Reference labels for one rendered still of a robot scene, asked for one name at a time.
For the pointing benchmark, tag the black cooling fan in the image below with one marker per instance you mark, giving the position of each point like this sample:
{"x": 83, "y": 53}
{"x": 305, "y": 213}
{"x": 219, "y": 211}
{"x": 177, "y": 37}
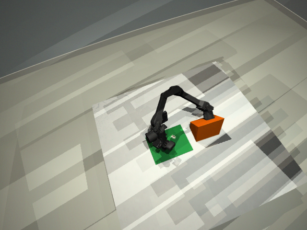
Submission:
{"x": 164, "y": 116}

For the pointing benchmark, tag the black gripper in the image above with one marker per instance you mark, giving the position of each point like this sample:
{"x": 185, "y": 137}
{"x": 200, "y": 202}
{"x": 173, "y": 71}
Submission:
{"x": 167, "y": 144}

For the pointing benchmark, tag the green circuit board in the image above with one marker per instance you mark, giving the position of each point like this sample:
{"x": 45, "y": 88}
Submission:
{"x": 182, "y": 145}

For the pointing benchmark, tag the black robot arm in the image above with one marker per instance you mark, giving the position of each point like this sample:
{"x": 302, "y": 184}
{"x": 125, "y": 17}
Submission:
{"x": 158, "y": 129}

